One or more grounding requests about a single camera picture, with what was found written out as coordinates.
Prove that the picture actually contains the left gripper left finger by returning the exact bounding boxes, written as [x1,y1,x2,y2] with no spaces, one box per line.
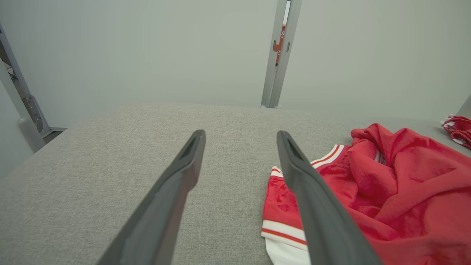
[98,130,206,265]

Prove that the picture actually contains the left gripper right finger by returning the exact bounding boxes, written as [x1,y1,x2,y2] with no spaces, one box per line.
[277,131,383,265]

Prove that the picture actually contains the red white lettered jersey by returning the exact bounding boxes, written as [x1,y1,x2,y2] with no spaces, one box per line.
[261,123,471,265]

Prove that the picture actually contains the red shorts with white trim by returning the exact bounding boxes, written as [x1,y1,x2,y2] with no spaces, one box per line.
[440,115,471,149]

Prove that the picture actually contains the red sign white characters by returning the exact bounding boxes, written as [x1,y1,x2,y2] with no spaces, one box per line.
[275,25,287,66]

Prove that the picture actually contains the grey metal partition post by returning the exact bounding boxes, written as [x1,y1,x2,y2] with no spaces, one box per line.
[0,24,67,153]
[261,0,303,109]

